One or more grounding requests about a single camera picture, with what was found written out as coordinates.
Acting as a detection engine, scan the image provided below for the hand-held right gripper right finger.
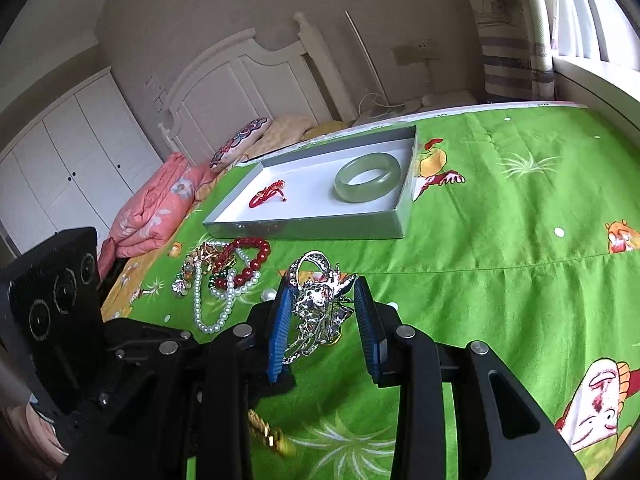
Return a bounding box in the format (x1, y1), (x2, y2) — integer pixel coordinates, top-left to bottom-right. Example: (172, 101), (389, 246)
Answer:
(353, 275), (587, 480)

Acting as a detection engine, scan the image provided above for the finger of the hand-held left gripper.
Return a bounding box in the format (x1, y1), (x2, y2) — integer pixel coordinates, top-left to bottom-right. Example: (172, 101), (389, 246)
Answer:
(102, 319), (194, 362)

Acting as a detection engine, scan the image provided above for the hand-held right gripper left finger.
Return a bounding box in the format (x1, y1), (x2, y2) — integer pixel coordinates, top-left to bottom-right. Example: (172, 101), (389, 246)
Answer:
(59, 267), (301, 480)

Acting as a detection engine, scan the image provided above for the silver ornament necklace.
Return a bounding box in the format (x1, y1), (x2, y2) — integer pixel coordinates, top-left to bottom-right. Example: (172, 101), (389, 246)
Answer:
(281, 250), (359, 366)

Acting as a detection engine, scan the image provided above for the white pearl necklace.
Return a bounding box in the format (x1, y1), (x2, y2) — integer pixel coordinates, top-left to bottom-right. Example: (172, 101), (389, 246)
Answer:
(192, 240), (264, 335)

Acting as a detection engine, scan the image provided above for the green bead bracelet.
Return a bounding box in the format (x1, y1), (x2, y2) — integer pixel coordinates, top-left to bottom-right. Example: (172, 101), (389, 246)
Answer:
(212, 265), (239, 289)

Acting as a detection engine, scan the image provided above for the gold charm necklace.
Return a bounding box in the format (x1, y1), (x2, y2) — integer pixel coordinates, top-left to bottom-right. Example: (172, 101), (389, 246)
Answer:
(172, 242), (227, 299)

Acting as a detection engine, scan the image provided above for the red bead bracelet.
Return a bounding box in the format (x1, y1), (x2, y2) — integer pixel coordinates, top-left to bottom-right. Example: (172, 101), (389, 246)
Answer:
(224, 236), (272, 294)

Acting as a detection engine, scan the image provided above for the gold chain bracelet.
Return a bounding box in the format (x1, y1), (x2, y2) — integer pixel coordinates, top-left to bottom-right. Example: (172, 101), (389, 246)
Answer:
(247, 408), (297, 459)

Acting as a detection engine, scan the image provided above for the red braided bracelet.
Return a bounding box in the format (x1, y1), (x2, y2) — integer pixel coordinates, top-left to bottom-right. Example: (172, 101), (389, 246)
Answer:
(248, 179), (289, 209)

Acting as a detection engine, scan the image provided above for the grey jewelry box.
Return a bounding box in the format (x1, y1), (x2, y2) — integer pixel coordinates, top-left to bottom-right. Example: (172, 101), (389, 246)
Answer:
(202, 125), (419, 240)

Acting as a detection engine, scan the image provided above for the pale green jade bangle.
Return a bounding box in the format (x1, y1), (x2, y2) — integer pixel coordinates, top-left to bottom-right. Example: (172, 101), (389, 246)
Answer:
(333, 152), (401, 205)

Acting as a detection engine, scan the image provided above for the pink floral quilt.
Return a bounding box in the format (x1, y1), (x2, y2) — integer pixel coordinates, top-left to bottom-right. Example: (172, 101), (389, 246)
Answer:
(97, 152), (222, 282)

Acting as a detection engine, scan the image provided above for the green printed bedsheet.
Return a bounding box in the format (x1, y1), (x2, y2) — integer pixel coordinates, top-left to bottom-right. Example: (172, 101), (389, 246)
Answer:
(100, 102), (640, 480)

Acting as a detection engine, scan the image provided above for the white wardrobe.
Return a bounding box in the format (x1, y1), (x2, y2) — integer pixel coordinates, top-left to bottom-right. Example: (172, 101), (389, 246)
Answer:
(0, 67), (164, 257)

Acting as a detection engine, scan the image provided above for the embroidered patterned pillow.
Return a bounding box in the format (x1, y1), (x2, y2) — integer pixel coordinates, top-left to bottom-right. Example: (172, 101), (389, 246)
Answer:
(209, 117), (271, 169)

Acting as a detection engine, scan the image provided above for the beige zigzag blanket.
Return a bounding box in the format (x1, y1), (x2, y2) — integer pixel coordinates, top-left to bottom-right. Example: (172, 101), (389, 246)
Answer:
(256, 114), (322, 150)

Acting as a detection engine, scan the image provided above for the yellow pillow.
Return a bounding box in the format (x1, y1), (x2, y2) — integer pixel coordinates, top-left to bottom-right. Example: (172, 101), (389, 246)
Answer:
(303, 120), (347, 138)

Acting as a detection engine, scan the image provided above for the white nightstand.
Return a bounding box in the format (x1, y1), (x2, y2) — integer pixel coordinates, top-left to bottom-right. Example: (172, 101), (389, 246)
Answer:
(349, 89), (482, 127)

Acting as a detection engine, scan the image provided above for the white wooden headboard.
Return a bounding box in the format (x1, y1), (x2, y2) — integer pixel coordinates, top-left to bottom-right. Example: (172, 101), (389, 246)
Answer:
(157, 10), (357, 162)

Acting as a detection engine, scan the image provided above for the striped printed curtain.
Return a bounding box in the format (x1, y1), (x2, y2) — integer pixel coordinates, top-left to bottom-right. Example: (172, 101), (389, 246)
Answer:
(469, 0), (557, 105)

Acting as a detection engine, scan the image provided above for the white cable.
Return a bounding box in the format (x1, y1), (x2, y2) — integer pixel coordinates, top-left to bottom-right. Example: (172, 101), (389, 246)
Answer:
(357, 60), (437, 119)

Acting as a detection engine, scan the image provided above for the beige wall socket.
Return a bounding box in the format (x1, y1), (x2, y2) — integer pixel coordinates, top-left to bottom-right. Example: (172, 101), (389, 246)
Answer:
(391, 41), (437, 67)

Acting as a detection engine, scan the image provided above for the white window frame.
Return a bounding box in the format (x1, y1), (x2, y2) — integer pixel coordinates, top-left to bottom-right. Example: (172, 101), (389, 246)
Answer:
(520, 0), (640, 161)

